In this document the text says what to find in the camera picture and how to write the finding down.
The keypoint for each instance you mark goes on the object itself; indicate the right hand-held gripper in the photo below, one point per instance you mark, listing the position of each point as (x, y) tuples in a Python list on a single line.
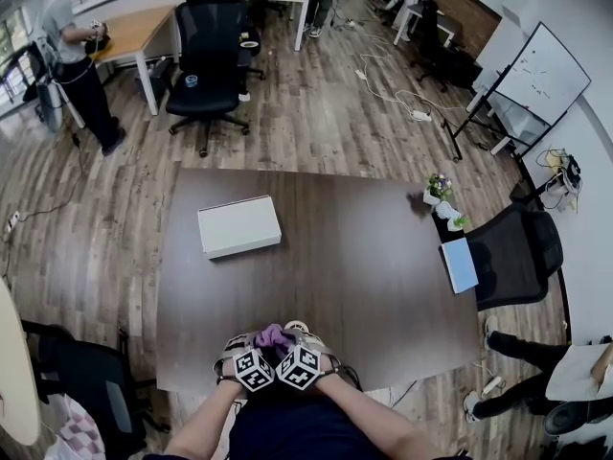
[(299, 369)]

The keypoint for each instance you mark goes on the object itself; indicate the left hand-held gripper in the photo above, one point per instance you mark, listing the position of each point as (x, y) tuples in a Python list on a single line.
[(254, 371)]

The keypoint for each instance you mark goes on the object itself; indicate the purple cleaning cloth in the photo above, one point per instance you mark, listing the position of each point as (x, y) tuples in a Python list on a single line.
[(270, 337)]

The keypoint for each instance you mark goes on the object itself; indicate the person's right forearm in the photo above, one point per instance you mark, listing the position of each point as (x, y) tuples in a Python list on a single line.
[(373, 415)]

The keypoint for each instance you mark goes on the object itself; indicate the person's left forearm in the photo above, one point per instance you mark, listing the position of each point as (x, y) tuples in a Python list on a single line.
[(206, 420)]

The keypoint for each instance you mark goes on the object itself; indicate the person's navy shirt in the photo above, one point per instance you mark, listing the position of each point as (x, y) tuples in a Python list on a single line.
[(297, 429)]

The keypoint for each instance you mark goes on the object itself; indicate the flat white box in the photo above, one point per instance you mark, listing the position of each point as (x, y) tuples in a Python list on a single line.
[(239, 225)]

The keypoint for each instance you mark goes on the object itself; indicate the black mesh office chair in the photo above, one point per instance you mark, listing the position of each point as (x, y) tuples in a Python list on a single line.
[(440, 51), (512, 257), (211, 55), (91, 386)]

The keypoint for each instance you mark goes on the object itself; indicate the light blue notebook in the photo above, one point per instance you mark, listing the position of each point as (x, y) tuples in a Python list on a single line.
[(460, 265)]

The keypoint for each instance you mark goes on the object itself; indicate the black tray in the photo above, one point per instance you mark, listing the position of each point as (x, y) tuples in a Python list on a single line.
[(443, 230)]

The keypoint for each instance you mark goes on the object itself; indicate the white power strip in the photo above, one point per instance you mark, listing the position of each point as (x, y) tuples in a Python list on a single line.
[(360, 74), (421, 115), (13, 221), (491, 385)]

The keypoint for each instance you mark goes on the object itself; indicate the small green plant white pot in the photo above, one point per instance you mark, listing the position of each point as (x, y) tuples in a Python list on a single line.
[(459, 222)]

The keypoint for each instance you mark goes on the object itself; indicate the pink checkered cloth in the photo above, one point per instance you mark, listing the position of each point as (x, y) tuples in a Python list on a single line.
[(76, 431)]

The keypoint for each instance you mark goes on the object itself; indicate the purple flowers in white pot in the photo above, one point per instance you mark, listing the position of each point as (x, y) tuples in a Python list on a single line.
[(437, 190)]

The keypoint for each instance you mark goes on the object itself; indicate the round cream table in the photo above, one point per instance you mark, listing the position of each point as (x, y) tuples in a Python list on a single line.
[(14, 367)]

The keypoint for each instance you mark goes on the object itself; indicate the blue tape roll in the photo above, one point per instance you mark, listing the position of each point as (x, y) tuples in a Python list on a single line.
[(191, 80)]

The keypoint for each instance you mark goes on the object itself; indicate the black computer tower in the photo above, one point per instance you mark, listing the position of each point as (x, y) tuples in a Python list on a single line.
[(160, 75)]

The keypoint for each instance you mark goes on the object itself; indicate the white tape roll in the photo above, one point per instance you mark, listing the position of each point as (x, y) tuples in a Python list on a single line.
[(249, 43)]

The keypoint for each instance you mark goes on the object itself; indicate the grey oval hard-shell case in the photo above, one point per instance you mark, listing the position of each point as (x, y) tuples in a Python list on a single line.
[(49, 101)]

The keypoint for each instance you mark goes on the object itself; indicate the whiteboard on black stand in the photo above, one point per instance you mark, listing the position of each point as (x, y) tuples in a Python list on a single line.
[(541, 72)]

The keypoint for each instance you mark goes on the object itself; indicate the black backpack rig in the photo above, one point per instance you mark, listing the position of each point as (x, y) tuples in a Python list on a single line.
[(42, 51)]

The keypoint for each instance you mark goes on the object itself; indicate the window with dark frame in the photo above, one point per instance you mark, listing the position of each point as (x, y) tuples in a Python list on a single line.
[(12, 55)]

